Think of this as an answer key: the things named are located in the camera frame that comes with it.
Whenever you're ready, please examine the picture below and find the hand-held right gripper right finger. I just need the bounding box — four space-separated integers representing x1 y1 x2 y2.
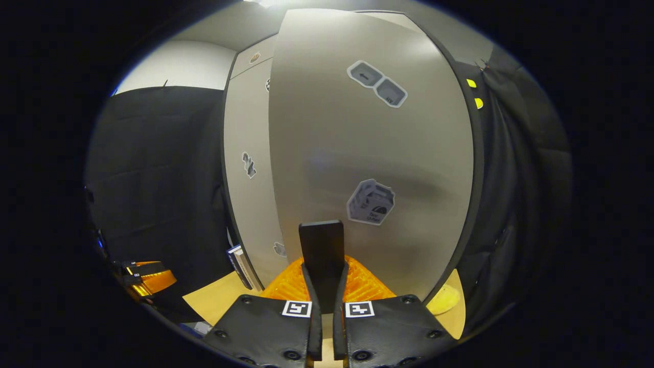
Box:
333 256 456 368

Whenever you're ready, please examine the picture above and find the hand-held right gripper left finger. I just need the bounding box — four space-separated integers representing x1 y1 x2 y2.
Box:
204 256 323 368

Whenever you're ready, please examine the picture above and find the small white blue box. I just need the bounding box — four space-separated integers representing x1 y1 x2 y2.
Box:
226 244 264 291

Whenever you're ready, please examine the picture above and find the black door handle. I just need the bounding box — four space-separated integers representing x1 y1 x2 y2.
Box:
298 220 346 313

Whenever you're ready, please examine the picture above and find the grey cabinet drawer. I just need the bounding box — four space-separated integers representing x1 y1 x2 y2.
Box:
230 35 279 80

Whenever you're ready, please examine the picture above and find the grey double-door shoe cabinet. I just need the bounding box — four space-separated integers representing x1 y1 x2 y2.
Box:
223 8 486 307

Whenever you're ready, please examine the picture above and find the yellow round sponge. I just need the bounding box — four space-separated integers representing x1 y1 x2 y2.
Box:
427 285 460 315

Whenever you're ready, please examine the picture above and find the black backdrop cloth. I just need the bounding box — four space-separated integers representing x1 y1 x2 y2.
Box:
83 46 574 333

